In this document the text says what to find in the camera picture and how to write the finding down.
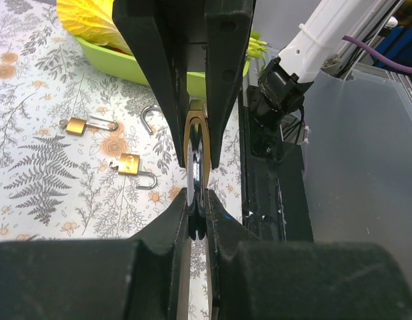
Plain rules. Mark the floral patterned table mat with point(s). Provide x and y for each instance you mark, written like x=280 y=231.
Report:
x=55 y=185

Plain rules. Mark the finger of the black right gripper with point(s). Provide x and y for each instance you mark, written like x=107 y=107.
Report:
x=145 y=29
x=228 y=27

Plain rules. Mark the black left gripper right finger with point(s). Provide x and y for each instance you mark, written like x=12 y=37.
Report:
x=250 y=278

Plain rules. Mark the small brass padlock left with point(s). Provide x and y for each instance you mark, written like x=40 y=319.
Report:
x=129 y=164

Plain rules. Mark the small brass padlock right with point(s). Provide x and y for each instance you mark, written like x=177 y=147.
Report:
x=77 y=126

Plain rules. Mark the small brass padlock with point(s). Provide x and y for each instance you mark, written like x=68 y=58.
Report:
x=129 y=164
x=77 y=126

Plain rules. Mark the green onion stalks toy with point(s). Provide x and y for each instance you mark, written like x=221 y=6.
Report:
x=257 y=48

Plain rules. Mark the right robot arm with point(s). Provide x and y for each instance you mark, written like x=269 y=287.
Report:
x=287 y=77

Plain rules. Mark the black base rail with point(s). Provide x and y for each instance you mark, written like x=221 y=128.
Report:
x=274 y=203

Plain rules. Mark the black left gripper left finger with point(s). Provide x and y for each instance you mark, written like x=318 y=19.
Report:
x=143 y=277

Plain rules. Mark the green plastic basket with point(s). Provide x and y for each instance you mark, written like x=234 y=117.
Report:
x=126 y=67

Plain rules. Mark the large brass padlock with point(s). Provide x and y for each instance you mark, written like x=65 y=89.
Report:
x=146 y=116
x=197 y=156

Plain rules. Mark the yellow napa cabbage toy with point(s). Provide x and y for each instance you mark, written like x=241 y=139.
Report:
x=92 y=21

